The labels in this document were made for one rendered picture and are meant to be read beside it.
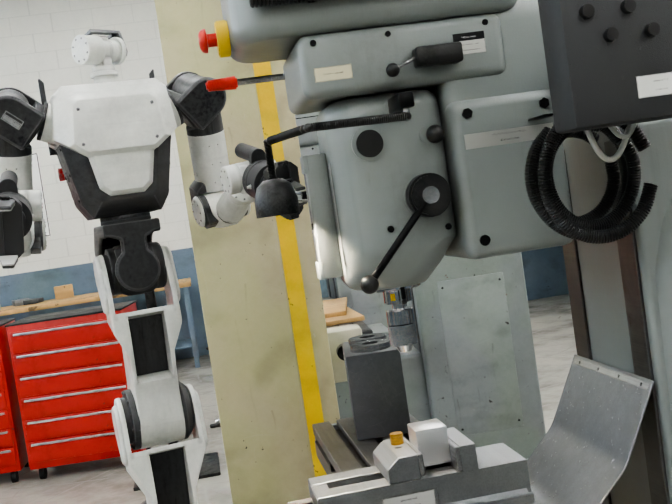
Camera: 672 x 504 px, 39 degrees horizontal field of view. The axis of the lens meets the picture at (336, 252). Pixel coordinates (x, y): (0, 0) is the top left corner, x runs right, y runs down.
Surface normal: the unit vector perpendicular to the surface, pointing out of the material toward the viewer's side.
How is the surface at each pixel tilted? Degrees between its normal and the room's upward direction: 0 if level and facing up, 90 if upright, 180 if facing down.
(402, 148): 90
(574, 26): 90
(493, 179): 90
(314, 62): 90
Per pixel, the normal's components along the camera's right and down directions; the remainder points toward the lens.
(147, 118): 0.36, 0.00
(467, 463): 0.15, 0.03
